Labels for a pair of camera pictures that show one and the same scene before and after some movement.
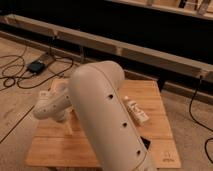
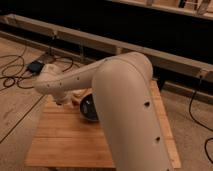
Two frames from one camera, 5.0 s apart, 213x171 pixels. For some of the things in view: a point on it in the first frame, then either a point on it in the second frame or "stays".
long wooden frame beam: (202, 68) stays
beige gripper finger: (68, 130) to (80, 93)
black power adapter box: (36, 67) stays
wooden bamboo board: (66, 146) stays
